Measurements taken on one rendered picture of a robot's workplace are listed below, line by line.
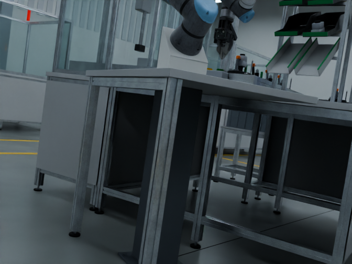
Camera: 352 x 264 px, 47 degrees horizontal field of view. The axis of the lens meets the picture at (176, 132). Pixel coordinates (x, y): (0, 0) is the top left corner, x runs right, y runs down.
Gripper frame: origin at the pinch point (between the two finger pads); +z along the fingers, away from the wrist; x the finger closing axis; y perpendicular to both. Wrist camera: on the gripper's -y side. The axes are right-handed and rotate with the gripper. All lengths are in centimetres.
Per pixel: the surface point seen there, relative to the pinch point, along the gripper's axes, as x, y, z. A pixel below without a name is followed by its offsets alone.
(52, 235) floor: -54, 53, 104
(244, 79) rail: 12.7, -3.3, 10.3
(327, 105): 59, 5, 20
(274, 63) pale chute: 22.8, -16.3, -0.9
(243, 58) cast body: 3.3, -18.6, -3.1
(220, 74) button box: 2.1, 4.3, 9.5
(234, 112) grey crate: -83, -206, 25
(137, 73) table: 4, 75, 20
